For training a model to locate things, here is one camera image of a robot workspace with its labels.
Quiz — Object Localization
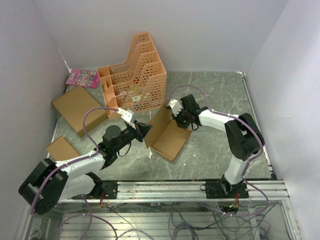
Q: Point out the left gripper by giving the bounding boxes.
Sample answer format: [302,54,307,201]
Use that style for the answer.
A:
[113,120,153,153]

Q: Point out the brown cardboard box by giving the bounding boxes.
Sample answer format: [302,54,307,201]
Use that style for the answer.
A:
[144,103,191,161]

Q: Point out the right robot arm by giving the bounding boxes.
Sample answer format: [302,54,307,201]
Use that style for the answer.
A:
[167,94,265,198]

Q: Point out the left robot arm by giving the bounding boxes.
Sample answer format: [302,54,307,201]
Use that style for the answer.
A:
[18,121,152,215]

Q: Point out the large folded cardboard box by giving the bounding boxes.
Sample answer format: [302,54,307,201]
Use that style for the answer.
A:
[52,86,108,137]

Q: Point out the small folded cardboard box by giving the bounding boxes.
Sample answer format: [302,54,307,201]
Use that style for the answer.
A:
[46,136,80,161]

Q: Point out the orange plastic file organizer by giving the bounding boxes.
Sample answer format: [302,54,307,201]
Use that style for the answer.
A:
[97,32,167,113]

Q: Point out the pink sticker sheet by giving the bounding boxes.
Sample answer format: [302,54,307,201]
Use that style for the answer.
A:
[65,68,100,89]

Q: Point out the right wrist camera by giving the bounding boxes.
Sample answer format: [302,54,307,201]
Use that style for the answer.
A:
[166,99,185,117]

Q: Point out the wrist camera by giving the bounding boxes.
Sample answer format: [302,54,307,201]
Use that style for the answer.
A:
[117,107,136,124]
[166,99,185,117]

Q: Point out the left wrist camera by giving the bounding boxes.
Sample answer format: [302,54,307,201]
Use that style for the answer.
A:
[117,107,136,124]

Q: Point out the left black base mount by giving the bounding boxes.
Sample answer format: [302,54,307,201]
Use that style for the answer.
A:
[101,181,118,200]

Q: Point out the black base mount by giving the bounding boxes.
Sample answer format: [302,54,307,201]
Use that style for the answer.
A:
[199,180,249,199]
[101,181,118,200]

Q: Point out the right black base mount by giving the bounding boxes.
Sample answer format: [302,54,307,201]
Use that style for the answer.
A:
[199,180,249,199]

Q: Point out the aluminium mounting rail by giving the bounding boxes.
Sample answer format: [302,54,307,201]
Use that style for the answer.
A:
[57,180,291,202]

